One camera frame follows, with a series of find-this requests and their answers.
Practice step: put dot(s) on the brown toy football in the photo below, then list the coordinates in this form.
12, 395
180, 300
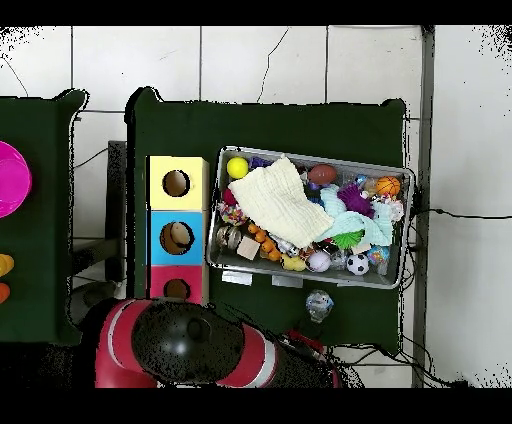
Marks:
322, 174

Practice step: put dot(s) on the small soccer ball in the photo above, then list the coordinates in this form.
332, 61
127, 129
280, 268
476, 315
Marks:
358, 263

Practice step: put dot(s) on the white ball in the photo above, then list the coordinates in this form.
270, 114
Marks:
319, 261

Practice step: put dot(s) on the clear mesh bin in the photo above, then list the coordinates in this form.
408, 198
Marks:
312, 274

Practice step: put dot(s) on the dark green side table cloth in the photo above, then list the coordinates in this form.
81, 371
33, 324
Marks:
36, 232

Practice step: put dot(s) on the mint green cloth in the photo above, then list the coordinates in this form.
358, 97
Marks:
376, 224

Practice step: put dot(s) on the yellow ball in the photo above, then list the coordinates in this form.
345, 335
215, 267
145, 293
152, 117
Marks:
238, 167

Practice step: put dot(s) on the clear plastic packet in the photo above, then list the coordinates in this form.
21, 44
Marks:
319, 305

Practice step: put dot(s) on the purple spiky toy with eyes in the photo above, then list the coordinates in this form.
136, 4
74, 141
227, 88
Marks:
354, 199

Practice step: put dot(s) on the cream yellow cloth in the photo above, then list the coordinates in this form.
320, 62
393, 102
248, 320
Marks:
278, 202

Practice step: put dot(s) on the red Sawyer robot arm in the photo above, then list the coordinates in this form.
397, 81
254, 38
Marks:
184, 344

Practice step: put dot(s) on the orange toy basketball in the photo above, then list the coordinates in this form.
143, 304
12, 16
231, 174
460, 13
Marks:
389, 186

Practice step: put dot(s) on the green spiky ball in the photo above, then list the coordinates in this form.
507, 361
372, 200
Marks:
349, 238

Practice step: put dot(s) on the magenta plate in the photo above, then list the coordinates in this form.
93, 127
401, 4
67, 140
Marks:
12, 180

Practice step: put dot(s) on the small wooden block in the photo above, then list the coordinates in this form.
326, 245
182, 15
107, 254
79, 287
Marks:
248, 248

